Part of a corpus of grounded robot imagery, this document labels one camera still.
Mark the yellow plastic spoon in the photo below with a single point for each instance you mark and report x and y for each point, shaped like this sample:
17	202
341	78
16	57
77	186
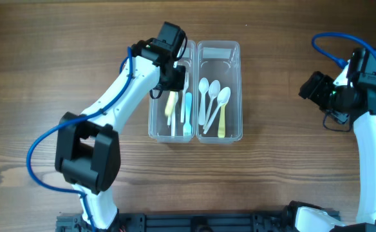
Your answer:
221	125

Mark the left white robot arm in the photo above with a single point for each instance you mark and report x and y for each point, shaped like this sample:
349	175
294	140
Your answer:
88	149

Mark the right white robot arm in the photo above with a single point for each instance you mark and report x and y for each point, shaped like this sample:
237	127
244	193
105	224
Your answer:
362	75

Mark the clear plastic container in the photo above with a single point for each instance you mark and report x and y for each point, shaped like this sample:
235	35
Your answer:
221	61
158	121

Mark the white plastic spoon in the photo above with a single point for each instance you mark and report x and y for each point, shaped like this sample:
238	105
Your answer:
213	92
203	89
223	98

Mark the left clear plastic container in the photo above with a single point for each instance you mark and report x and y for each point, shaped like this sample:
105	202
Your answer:
158	121

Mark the light blue plastic fork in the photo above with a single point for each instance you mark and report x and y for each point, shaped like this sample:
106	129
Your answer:
187	128

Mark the yellow plastic fork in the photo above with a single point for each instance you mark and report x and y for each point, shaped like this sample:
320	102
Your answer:
170	103

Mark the black aluminium base frame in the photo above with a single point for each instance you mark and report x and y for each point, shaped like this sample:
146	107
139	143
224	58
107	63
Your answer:
279	220

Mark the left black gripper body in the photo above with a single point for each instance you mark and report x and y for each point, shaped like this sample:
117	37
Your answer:
174	78

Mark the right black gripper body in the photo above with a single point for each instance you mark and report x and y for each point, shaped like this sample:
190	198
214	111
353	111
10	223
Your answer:
314	90

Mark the white plastic fork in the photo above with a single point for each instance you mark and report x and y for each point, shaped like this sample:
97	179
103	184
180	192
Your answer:
169	120
185	87
173	116

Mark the right clear plastic container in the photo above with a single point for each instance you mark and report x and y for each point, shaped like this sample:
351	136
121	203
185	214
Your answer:
221	61

